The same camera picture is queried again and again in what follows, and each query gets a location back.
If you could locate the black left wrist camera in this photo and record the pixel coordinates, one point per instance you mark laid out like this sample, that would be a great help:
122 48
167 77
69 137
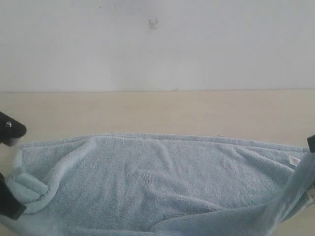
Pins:
11 131

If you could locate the light blue terry towel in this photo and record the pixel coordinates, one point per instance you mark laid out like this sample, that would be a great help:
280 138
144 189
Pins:
158 185

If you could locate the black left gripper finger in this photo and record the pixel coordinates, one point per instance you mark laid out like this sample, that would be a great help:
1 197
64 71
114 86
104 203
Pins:
9 205

